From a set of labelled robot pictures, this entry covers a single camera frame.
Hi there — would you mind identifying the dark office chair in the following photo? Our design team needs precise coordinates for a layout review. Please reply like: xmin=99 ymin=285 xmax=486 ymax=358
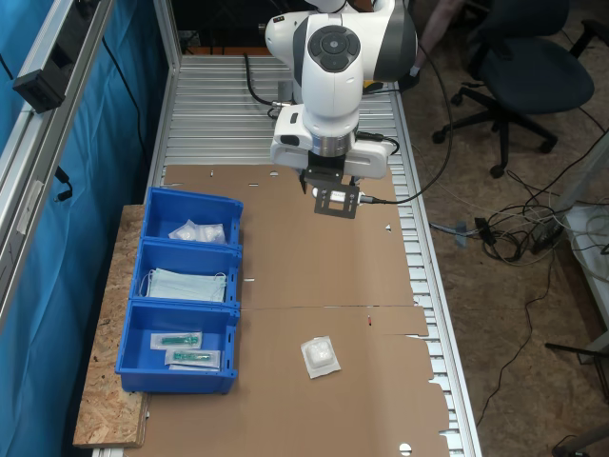
xmin=430 ymin=0 xmax=596 ymax=180

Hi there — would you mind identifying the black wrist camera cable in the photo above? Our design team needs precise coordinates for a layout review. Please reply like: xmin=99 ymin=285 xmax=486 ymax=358
xmin=359 ymin=42 xmax=454 ymax=206

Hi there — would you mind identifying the long black floor cable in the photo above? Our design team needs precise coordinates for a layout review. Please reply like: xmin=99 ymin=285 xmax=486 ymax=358
xmin=474 ymin=251 xmax=559 ymax=429

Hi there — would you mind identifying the brown cardboard sheet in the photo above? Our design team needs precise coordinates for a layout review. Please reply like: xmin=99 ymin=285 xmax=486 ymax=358
xmin=158 ymin=164 xmax=423 ymax=310
xmin=141 ymin=304 xmax=452 ymax=457

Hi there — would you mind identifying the black floor power strip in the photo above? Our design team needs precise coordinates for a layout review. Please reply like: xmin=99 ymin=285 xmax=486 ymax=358
xmin=529 ymin=222 xmax=566 ymax=255

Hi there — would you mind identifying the hanging black cable connector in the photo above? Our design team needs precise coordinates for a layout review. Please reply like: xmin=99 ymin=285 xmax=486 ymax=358
xmin=52 ymin=165 xmax=73 ymax=203

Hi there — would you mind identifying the black stand foot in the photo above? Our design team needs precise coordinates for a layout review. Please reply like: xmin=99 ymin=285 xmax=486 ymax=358
xmin=544 ymin=341 xmax=609 ymax=367

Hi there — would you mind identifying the packed white cup mask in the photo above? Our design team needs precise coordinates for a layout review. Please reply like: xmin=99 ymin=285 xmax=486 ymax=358
xmin=300 ymin=335 xmax=343 ymax=380
xmin=195 ymin=222 xmax=226 ymax=246
xmin=167 ymin=219 xmax=200 ymax=242

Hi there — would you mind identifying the black cable on curtain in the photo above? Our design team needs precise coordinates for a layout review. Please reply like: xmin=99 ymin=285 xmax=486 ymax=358
xmin=98 ymin=36 xmax=149 ymax=161

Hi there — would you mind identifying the light blue surgical mask stack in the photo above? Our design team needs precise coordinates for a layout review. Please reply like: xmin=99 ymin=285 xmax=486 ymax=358
xmin=137 ymin=267 xmax=228 ymax=304

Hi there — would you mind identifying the black floor object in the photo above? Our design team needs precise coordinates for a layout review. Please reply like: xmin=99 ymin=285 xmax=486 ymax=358
xmin=550 ymin=433 xmax=580 ymax=457

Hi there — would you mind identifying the green item in clear packet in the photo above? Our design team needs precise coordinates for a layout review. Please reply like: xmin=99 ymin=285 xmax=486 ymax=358
xmin=164 ymin=349 xmax=224 ymax=372
xmin=149 ymin=331 xmax=204 ymax=352

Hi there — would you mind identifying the OSB wooden board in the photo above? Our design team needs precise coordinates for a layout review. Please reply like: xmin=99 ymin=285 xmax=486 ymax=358
xmin=71 ymin=203 xmax=152 ymax=449

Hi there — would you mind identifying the white desk edge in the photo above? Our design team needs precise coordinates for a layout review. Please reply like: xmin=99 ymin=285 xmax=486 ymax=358
xmin=563 ymin=204 xmax=609 ymax=334

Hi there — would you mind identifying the blue plastic bin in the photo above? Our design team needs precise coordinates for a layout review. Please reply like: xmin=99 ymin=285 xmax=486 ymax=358
xmin=142 ymin=186 xmax=245 ymax=248
xmin=128 ymin=237 xmax=244 ymax=310
xmin=113 ymin=298 xmax=240 ymax=395

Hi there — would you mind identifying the long aluminium frame beam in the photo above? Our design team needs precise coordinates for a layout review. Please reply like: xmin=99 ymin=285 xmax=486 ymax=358
xmin=0 ymin=0 xmax=118 ymax=334

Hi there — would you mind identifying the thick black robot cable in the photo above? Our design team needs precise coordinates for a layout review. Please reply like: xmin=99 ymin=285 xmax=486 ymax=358
xmin=243 ymin=50 xmax=292 ymax=120

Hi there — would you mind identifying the black floor power adaptor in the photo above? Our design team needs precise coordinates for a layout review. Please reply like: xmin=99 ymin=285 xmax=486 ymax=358
xmin=474 ymin=216 xmax=499 ymax=248

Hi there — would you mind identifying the white desk leg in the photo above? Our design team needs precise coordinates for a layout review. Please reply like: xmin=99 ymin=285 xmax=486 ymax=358
xmin=551 ymin=132 xmax=609 ymax=215

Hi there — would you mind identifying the aluminium frame post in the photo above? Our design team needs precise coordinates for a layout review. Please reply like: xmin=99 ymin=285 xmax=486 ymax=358
xmin=150 ymin=0 xmax=183 ymax=158

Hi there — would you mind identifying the person's leg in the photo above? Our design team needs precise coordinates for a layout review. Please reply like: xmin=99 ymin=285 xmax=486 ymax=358
xmin=396 ymin=0 xmax=461 ymax=92

